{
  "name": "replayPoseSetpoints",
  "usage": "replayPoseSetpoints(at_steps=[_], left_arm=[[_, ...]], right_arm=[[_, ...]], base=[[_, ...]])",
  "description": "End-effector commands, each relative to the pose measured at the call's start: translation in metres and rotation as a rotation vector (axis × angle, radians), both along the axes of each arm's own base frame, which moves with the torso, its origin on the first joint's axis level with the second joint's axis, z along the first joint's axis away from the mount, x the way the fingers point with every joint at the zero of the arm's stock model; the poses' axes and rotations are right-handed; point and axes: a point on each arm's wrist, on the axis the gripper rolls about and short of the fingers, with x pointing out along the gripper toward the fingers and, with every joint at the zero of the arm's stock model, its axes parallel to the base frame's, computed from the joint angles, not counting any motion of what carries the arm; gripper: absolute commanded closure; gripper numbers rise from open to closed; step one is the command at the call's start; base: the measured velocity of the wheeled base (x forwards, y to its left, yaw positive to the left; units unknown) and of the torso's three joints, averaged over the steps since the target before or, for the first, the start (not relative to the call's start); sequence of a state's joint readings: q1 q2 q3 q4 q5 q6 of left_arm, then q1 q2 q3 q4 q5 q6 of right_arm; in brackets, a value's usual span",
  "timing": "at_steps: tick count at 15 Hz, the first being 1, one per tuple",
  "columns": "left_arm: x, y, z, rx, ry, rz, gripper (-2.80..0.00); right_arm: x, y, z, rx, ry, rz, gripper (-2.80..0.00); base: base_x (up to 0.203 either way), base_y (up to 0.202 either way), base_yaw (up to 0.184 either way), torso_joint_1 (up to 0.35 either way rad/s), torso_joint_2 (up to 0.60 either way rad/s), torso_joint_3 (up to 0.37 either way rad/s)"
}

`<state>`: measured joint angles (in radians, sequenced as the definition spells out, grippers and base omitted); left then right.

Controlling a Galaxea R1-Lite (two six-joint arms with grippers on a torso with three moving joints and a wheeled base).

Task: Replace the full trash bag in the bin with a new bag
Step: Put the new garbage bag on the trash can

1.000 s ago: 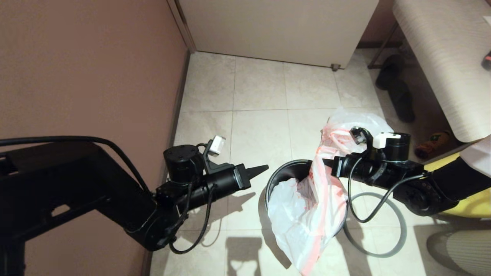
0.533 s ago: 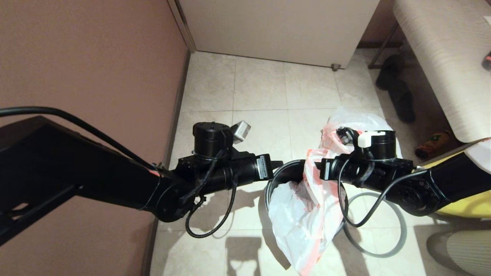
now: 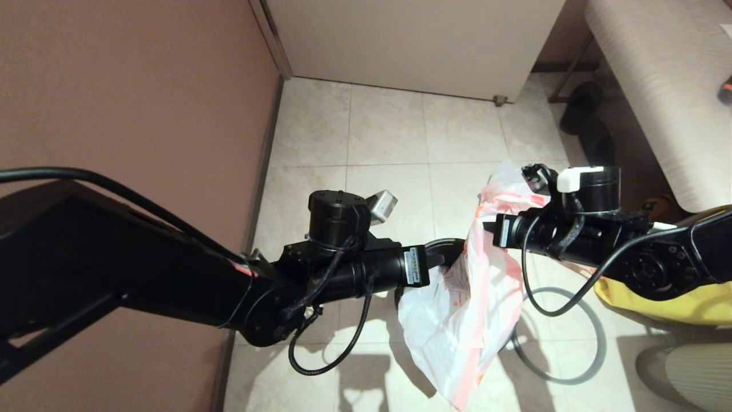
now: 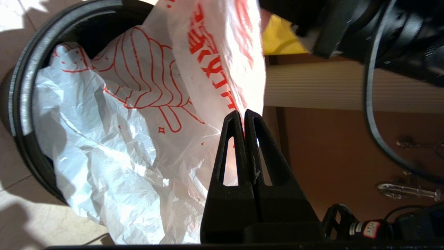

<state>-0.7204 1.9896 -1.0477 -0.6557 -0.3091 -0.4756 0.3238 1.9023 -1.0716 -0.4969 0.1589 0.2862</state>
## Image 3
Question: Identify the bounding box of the beige wood-grain bench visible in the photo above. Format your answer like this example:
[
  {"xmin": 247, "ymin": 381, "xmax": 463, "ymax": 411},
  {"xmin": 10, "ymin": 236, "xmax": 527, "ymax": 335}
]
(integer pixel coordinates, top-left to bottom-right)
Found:
[{"xmin": 583, "ymin": 0, "xmax": 732, "ymax": 213}]

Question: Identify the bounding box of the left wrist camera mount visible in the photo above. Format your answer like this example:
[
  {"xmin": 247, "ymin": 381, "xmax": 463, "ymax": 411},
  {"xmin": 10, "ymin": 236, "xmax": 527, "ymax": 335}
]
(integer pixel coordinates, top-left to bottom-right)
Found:
[{"xmin": 308, "ymin": 190, "xmax": 398, "ymax": 252}]

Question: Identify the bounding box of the yellow fabric bag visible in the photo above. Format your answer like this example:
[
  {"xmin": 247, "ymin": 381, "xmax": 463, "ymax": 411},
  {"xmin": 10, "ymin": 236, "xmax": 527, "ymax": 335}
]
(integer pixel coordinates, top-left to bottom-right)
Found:
[{"xmin": 595, "ymin": 206, "xmax": 732, "ymax": 327}]

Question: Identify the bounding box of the white garbage bag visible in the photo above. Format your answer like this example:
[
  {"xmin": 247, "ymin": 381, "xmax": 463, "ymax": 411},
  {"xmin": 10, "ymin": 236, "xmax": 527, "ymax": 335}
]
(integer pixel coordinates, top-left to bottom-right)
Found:
[{"xmin": 478, "ymin": 160, "xmax": 567, "ymax": 221}]

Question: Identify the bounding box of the grey plastic ring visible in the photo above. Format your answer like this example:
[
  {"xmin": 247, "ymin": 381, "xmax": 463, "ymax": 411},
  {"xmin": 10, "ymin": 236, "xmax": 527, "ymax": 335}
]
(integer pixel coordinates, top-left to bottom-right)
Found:
[{"xmin": 509, "ymin": 288, "xmax": 607, "ymax": 386}]

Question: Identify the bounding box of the white liner bag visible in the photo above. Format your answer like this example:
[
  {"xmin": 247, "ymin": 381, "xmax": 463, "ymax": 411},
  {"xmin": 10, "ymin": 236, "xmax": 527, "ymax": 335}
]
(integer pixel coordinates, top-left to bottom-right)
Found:
[{"xmin": 397, "ymin": 215, "xmax": 524, "ymax": 411}]

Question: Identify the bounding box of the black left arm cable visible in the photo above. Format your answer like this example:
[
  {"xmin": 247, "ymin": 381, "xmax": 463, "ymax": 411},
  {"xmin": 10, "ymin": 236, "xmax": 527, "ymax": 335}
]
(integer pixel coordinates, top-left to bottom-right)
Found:
[{"xmin": 0, "ymin": 167, "xmax": 376, "ymax": 377}]

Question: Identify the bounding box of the metal bench leg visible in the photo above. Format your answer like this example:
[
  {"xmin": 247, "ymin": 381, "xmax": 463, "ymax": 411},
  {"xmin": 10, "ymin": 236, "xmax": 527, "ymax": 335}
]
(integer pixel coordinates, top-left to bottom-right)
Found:
[{"xmin": 546, "ymin": 34, "xmax": 592, "ymax": 106}]

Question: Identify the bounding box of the white cabinet panel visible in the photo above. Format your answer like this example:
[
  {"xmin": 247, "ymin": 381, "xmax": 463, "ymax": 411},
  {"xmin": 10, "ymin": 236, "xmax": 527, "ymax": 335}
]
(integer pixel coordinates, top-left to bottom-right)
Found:
[{"xmin": 250, "ymin": 0, "xmax": 567, "ymax": 108}]

